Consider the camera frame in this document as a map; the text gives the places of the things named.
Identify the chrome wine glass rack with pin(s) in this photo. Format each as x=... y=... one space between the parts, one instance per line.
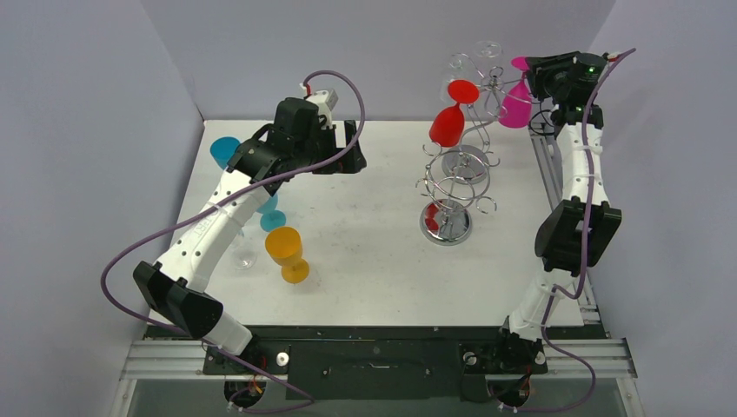
x=492 y=173

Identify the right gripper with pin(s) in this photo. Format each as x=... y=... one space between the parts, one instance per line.
x=537 y=77

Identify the orange wine glass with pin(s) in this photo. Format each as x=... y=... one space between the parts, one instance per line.
x=284 y=246

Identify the clear glass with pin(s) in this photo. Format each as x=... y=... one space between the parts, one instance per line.
x=487 y=49
x=241 y=254

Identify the blue wine glass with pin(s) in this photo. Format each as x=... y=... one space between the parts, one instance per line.
x=222 y=149
x=271 y=216

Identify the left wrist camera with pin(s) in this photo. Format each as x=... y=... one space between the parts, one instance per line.
x=324 y=99

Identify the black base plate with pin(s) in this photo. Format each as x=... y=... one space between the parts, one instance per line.
x=395 y=363

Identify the red wine glass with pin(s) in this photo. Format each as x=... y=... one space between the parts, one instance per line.
x=448 y=126

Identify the clear glass on rack top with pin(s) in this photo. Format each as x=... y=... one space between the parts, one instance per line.
x=487 y=49

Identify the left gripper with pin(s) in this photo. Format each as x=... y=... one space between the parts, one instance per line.
x=354 y=161

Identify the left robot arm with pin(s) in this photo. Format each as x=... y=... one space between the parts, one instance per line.
x=174 y=285

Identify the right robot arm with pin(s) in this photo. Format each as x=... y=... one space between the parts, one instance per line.
x=582 y=224

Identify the pink wine glass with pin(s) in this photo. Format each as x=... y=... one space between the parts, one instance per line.
x=517 y=103

